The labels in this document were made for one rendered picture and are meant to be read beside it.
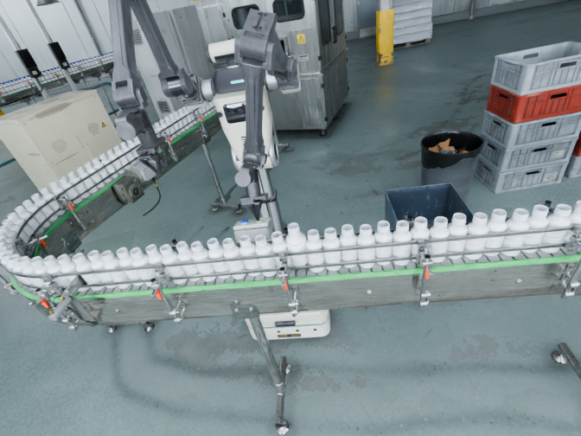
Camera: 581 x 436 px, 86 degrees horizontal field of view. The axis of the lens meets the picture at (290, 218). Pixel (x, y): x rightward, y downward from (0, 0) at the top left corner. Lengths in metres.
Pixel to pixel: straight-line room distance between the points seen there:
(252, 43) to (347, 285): 0.82
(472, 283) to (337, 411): 1.06
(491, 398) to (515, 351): 0.33
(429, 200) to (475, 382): 1.01
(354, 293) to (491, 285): 0.47
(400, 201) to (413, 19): 8.89
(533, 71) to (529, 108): 0.29
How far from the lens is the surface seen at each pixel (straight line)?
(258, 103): 1.04
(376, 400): 1.99
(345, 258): 1.11
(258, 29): 1.00
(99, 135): 5.18
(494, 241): 1.20
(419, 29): 10.44
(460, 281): 1.25
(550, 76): 3.17
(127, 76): 1.13
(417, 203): 1.71
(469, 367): 2.15
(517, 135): 3.24
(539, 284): 1.38
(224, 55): 1.44
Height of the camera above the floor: 1.82
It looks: 36 degrees down
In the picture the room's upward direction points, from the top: 12 degrees counter-clockwise
